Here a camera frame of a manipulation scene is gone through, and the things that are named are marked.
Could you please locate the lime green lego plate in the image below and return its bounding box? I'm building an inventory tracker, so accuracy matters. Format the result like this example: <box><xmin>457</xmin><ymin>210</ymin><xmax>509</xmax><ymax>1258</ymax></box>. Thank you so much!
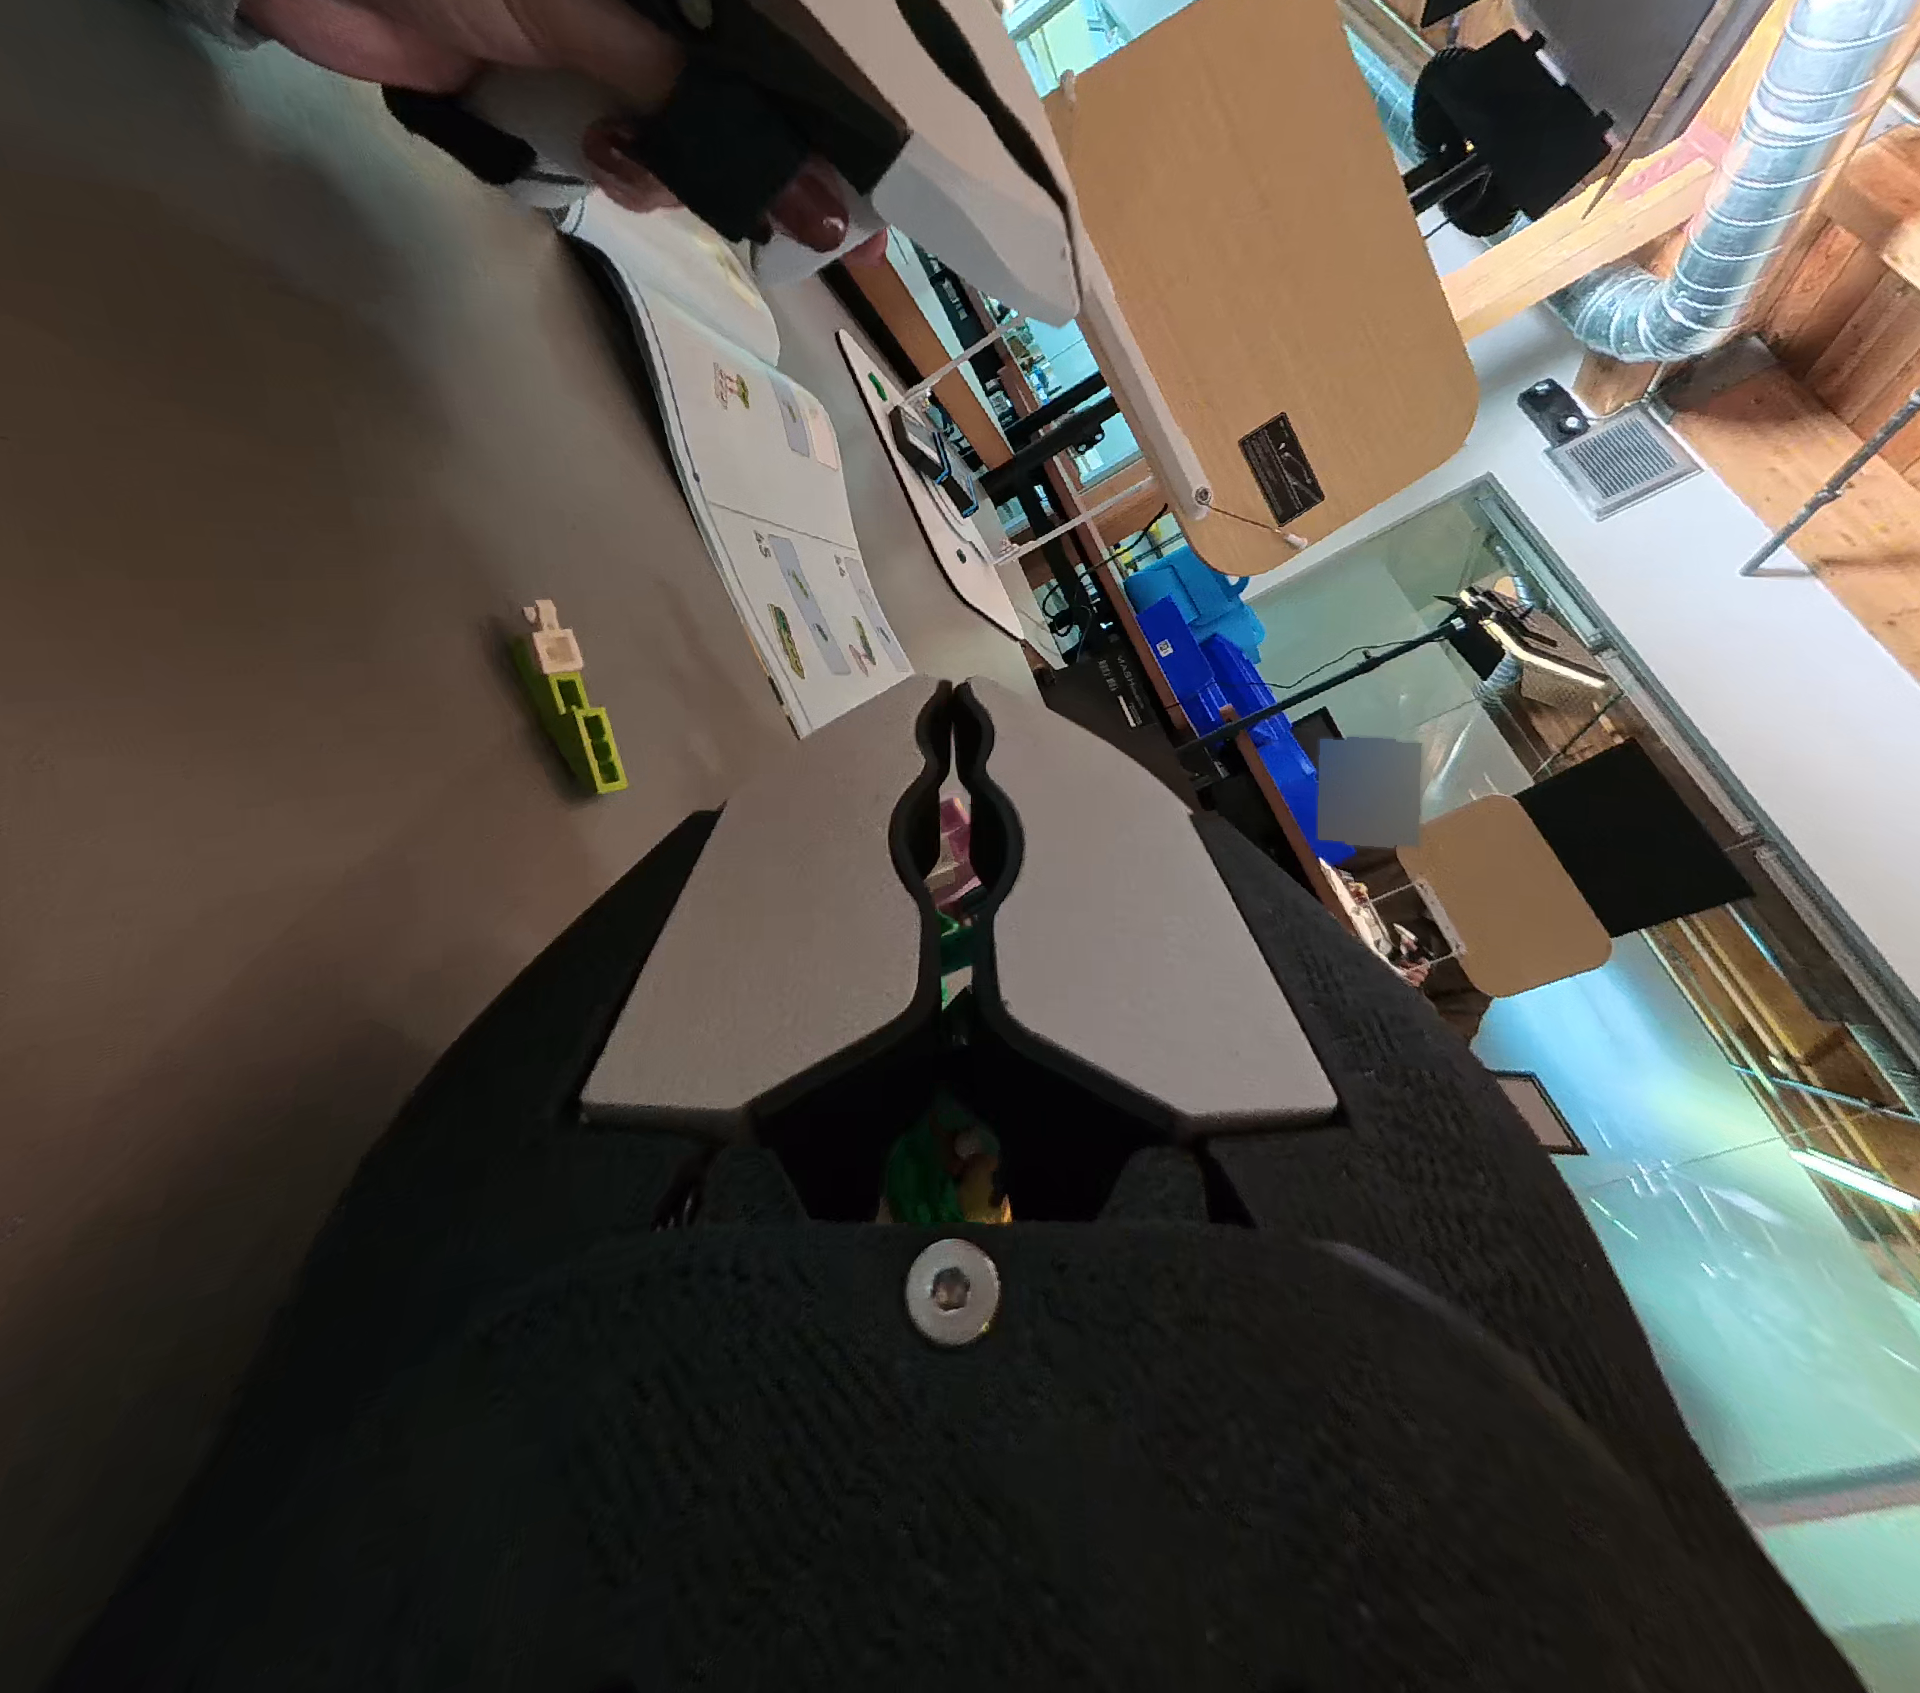
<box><xmin>511</xmin><ymin>635</ymin><xmax>633</xmax><ymax>799</ymax></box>

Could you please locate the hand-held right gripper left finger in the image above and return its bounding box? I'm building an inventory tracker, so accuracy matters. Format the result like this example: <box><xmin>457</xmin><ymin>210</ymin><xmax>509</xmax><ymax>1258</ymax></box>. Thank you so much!
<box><xmin>582</xmin><ymin>680</ymin><xmax>963</xmax><ymax>1117</ymax></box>

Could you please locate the wall vent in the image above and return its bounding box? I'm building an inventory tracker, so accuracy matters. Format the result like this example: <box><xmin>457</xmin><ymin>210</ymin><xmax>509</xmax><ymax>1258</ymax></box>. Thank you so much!
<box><xmin>1544</xmin><ymin>411</ymin><xmax>1705</xmax><ymax>520</ymax></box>

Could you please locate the studio light on boom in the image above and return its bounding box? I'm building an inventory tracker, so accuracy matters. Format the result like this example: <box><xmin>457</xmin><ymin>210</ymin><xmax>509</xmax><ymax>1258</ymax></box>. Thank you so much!
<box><xmin>1185</xmin><ymin>591</ymin><xmax>1615</xmax><ymax>750</ymax></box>

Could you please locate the blue storage bin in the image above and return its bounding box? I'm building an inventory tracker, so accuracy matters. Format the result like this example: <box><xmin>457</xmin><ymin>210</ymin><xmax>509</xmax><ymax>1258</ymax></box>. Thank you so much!
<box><xmin>1124</xmin><ymin>560</ymin><xmax>1270</xmax><ymax>735</ymax></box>
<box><xmin>1200</xmin><ymin>672</ymin><xmax>1330</xmax><ymax>859</ymax></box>

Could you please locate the small wooden board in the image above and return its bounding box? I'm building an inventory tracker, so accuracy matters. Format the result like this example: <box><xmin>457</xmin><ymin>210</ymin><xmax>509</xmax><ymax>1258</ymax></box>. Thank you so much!
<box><xmin>1410</xmin><ymin>796</ymin><xmax>1615</xmax><ymax>996</ymax></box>

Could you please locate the green lego garden model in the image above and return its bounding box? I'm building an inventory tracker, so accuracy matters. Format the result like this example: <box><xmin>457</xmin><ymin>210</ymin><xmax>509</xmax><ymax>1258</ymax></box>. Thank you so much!
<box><xmin>883</xmin><ymin>792</ymin><xmax>1020</xmax><ymax>1224</ymax></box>

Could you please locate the black panel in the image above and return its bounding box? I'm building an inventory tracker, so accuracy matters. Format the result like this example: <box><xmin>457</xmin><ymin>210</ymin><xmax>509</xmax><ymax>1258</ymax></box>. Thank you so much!
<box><xmin>1514</xmin><ymin>740</ymin><xmax>1759</xmax><ymax>936</ymax></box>

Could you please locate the black battery pack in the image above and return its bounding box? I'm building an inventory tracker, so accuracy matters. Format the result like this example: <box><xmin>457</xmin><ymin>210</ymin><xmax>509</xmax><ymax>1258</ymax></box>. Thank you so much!
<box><xmin>892</xmin><ymin>402</ymin><xmax>978</xmax><ymax>510</ymax></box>

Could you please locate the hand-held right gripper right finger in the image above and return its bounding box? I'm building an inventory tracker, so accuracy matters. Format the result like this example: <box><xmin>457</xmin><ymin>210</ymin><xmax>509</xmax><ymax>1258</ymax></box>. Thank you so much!
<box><xmin>952</xmin><ymin>680</ymin><xmax>1340</xmax><ymax>1132</ymax></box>

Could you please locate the instruction booklet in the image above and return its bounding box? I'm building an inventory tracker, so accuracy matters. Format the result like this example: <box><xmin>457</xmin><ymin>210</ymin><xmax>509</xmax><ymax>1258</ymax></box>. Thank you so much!
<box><xmin>562</xmin><ymin>192</ymin><xmax>918</xmax><ymax>739</ymax></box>

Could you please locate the picture frame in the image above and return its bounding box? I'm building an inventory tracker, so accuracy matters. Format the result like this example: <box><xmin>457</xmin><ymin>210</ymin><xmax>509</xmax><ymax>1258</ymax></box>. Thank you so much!
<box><xmin>1493</xmin><ymin>1071</ymin><xmax>1586</xmax><ymax>1154</ymax></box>

